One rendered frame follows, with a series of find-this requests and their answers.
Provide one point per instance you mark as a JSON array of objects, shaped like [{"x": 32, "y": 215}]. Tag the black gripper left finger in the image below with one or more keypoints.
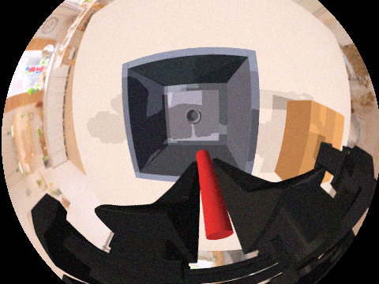
[{"x": 174, "y": 216}]

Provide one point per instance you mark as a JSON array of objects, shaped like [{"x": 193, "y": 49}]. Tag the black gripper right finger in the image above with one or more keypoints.
[{"x": 253, "y": 203}]

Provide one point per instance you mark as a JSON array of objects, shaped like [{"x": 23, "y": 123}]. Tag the red peg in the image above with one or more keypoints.
[{"x": 217, "y": 223}]

